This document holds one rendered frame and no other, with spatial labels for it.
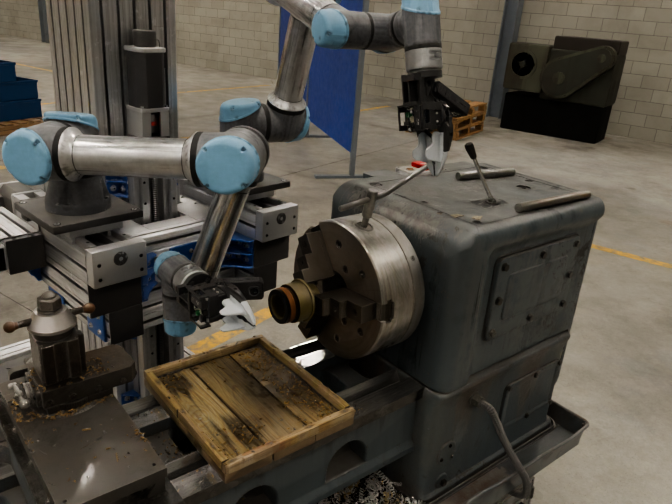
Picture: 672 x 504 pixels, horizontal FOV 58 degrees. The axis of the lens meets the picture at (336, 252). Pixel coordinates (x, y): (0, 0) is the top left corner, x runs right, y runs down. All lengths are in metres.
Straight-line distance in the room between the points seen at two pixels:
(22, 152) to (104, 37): 0.46
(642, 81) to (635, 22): 0.92
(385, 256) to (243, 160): 0.35
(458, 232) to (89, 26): 1.04
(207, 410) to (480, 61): 11.07
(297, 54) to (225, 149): 0.59
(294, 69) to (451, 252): 0.75
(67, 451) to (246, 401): 0.38
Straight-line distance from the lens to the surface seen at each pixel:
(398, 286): 1.26
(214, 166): 1.24
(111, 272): 1.49
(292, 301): 1.24
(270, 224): 1.73
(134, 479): 1.04
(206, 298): 1.23
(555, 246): 1.58
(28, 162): 1.41
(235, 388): 1.36
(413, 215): 1.38
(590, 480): 2.76
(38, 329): 1.13
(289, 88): 1.79
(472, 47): 12.10
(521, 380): 1.71
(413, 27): 1.29
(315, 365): 1.49
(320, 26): 1.30
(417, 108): 1.26
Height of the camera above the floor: 1.66
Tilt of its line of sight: 22 degrees down
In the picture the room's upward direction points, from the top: 4 degrees clockwise
